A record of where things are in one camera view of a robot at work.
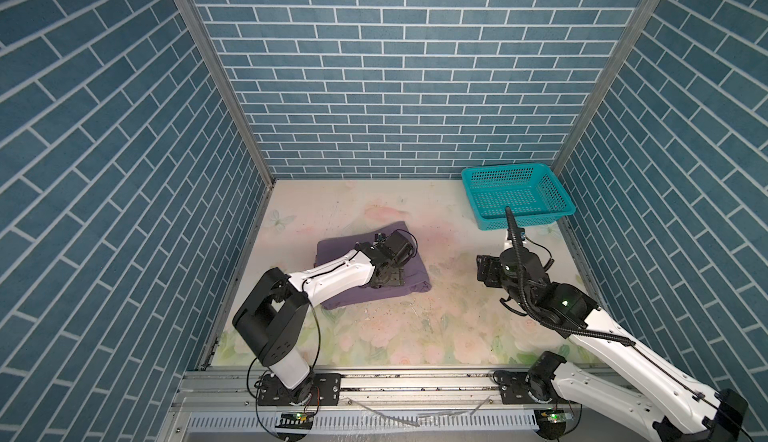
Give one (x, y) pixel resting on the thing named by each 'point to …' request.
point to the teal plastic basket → (532, 191)
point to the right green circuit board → (559, 417)
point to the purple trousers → (416, 275)
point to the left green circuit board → (296, 420)
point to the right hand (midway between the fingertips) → (485, 257)
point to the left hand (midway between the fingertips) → (389, 279)
